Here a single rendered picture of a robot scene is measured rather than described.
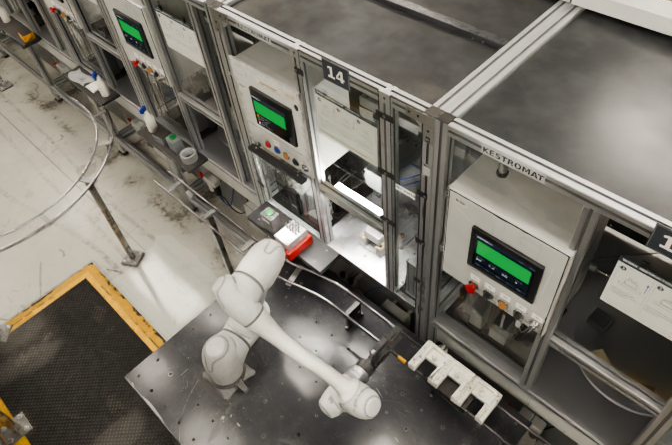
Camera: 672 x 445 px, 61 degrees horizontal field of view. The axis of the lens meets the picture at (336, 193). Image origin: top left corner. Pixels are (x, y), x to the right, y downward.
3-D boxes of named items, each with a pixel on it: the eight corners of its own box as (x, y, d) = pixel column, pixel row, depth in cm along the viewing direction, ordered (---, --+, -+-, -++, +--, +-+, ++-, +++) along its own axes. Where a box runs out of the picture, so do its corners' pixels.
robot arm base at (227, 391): (231, 408, 252) (229, 403, 248) (201, 376, 263) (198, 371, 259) (262, 378, 260) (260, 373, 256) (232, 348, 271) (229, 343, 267)
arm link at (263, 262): (219, 336, 265) (245, 299, 277) (248, 355, 263) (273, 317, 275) (228, 265, 202) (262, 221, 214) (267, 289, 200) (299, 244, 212)
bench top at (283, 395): (126, 380, 269) (123, 376, 266) (289, 242, 316) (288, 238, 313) (363, 662, 193) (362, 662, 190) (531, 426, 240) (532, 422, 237)
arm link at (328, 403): (352, 390, 226) (369, 396, 215) (325, 419, 219) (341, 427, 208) (337, 369, 224) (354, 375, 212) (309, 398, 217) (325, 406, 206)
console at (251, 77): (245, 141, 266) (223, 58, 232) (290, 110, 279) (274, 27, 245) (308, 183, 245) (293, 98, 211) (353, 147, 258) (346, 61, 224)
